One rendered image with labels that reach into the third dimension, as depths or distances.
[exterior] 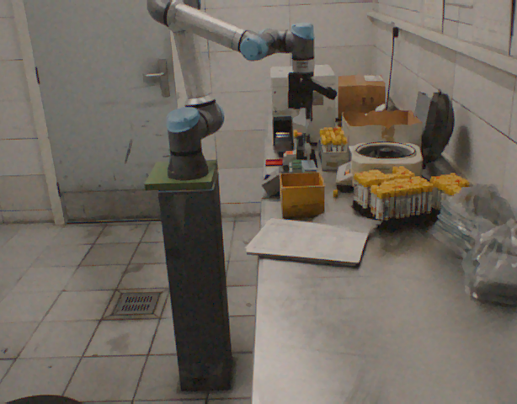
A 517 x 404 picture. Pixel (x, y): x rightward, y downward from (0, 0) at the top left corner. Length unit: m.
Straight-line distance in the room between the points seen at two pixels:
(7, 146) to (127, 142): 0.84
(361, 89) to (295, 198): 1.24
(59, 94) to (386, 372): 3.23
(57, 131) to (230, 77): 1.20
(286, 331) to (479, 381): 0.38
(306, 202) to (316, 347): 0.66
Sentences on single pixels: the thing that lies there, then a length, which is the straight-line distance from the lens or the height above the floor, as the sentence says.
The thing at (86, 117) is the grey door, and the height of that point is 0.76.
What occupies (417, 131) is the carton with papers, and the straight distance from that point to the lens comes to 2.29.
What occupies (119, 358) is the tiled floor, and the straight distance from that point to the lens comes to 2.75.
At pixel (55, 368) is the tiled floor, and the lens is 2.79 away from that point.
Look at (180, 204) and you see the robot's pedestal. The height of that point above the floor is 0.82.
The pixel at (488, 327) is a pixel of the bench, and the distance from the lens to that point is 1.29.
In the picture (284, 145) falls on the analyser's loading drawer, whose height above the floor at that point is 0.92.
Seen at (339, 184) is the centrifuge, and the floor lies 0.90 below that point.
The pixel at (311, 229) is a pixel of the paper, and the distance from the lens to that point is 1.64.
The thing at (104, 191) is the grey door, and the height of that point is 0.24.
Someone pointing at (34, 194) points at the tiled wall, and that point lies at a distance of 4.35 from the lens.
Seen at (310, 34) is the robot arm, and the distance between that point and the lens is 1.92.
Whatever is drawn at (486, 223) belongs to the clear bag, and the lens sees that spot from 1.52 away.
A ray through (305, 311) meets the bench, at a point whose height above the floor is 0.87.
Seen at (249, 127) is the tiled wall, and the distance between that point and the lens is 3.87.
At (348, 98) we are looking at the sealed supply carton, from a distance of 2.89.
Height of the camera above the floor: 1.56
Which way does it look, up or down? 21 degrees down
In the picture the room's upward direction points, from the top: 3 degrees counter-clockwise
